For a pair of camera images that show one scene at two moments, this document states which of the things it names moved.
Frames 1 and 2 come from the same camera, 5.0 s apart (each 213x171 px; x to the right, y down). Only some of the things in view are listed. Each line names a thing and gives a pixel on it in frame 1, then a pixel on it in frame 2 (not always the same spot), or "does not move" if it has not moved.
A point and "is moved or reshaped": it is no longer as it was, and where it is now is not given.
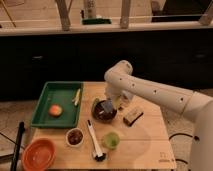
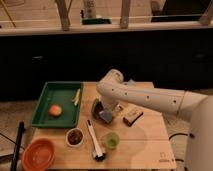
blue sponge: [107, 105] is moved or reshaped
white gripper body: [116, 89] -> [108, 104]
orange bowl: [38, 154] does not move
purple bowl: [100, 113] does not move
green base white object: [88, 14] does not move
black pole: [21, 130] does not move
